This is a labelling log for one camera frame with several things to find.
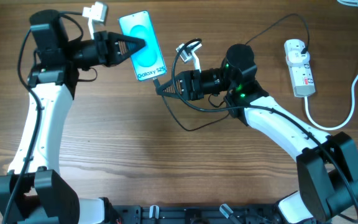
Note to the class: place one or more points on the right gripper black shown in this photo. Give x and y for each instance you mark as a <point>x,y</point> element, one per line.
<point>190,84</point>

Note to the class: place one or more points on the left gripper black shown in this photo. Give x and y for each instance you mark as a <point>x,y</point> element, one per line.
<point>102,48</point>

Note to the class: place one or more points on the blue Galaxy smartphone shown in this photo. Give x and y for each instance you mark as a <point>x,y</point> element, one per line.
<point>148,60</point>

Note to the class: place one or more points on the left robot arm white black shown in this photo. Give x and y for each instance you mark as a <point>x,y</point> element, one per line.
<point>33,190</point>

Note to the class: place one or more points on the white charger plug adapter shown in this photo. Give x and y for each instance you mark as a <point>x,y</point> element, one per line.
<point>295,58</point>

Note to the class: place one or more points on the white power strip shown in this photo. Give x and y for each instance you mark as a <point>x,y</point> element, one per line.
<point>301,77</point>

